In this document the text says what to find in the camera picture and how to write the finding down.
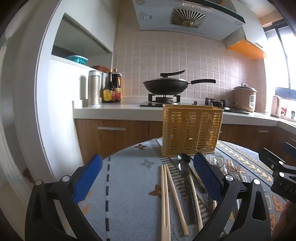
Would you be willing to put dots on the wooden kitchen cabinet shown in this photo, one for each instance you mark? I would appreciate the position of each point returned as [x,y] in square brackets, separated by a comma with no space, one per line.
[111,136]

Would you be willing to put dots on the yellow plastic utensil basket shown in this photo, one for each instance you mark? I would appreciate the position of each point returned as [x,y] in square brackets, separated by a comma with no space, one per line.
[192,129]

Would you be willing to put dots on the black wok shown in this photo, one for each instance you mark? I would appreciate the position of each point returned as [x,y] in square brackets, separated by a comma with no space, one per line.
[166,87]

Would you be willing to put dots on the red label sauce bottle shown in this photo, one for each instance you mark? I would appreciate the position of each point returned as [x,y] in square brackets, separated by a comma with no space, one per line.
[117,89]

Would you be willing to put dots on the orange wall cabinet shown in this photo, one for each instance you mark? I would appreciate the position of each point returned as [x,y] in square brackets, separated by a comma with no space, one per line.
[248,49]

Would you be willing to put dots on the beige rice cooker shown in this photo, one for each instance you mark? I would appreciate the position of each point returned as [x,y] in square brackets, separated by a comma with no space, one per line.
[245,98]

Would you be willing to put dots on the dark soy sauce bottle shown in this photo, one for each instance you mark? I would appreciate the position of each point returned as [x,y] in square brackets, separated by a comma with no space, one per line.
[107,91]

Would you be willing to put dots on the white range hood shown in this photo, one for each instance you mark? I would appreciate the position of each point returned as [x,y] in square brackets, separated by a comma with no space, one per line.
[185,16]

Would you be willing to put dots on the black wok lid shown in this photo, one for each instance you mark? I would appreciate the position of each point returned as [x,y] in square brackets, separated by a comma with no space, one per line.
[170,75]

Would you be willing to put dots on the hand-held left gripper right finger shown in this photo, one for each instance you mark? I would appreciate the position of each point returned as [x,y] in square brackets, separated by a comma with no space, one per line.
[208,179]

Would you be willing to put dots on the white electric kettle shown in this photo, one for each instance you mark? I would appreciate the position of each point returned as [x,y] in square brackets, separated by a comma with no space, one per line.
[276,106]

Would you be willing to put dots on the person's right hand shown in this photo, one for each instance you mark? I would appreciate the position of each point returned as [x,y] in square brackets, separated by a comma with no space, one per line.
[288,222]

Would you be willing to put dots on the teal plastic basket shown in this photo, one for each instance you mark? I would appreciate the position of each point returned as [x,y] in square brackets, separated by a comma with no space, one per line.
[77,59]

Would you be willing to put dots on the black spoon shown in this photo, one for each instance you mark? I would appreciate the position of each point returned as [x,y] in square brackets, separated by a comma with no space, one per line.
[183,158]

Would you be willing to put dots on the black gas stove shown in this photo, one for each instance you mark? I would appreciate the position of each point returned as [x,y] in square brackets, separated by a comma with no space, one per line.
[161,102]

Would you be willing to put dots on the brown box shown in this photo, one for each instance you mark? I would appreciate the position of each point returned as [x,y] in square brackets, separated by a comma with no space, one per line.
[100,68]

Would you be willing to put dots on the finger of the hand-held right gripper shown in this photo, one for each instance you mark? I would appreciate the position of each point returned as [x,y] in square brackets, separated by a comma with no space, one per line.
[289,147]
[268,157]

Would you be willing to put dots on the white kitchen countertop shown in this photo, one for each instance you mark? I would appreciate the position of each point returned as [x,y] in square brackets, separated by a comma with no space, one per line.
[111,111]

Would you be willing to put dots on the metal spoon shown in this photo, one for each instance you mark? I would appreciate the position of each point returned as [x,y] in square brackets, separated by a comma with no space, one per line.
[184,168]

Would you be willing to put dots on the steel thermos flask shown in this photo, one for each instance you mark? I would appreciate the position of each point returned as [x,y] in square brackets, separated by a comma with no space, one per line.
[94,89]

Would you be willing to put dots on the metal fork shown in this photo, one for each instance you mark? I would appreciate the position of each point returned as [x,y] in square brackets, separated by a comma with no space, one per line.
[234,165]

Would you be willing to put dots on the kitchen window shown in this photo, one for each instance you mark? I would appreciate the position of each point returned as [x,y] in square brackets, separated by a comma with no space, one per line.
[281,58]

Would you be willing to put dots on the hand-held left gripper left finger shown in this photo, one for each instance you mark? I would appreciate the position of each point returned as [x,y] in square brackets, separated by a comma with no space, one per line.
[87,179]

